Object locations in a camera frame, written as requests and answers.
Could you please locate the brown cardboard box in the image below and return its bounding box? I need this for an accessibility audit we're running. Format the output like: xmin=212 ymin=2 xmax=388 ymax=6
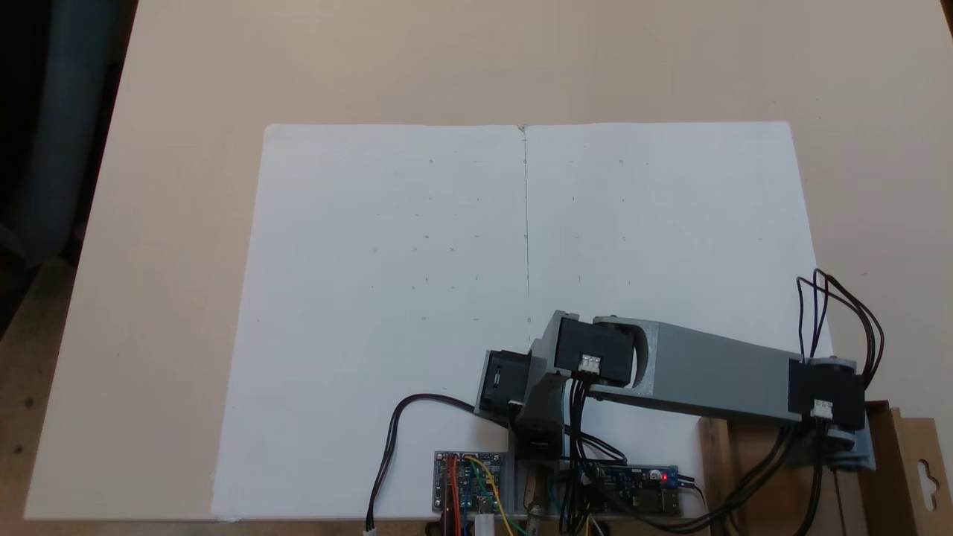
xmin=698 ymin=401 xmax=953 ymax=536

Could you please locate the blue circuit board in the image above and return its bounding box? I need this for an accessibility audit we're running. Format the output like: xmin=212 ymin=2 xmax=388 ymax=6
xmin=588 ymin=465 xmax=681 ymax=517

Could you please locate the white paper sheet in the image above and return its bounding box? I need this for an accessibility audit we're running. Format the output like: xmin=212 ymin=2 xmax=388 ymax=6
xmin=521 ymin=121 xmax=843 ymax=520
xmin=211 ymin=124 xmax=531 ymax=520

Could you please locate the blue grey upright panel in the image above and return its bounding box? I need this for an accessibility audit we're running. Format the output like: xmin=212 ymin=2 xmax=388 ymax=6
xmin=19 ymin=0 xmax=114 ymax=263

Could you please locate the black servo cable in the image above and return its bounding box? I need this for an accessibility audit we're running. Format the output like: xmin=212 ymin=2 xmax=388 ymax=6
xmin=796 ymin=269 xmax=885 ymax=374
xmin=560 ymin=372 xmax=628 ymax=535
xmin=655 ymin=421 xmax=831 ymax=536

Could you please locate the yellow jumper wire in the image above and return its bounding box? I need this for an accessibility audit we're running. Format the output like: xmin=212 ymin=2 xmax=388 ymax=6
xmin=465 ymin=456 xmax=526 ymax=536

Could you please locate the circuit board with coloured wires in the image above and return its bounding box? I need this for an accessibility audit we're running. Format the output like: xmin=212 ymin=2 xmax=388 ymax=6
xmin=434 ymin=450 xmax=516 ymax=516

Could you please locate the red jumper wire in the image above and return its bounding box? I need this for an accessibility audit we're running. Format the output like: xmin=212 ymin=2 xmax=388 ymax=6
xmin=444 ymin=456 xmax=462 ymax=536

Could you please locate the black power cable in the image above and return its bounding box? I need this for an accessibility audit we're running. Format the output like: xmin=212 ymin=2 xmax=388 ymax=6
xmin=365 ymin=393 xmax=511 ymax=535

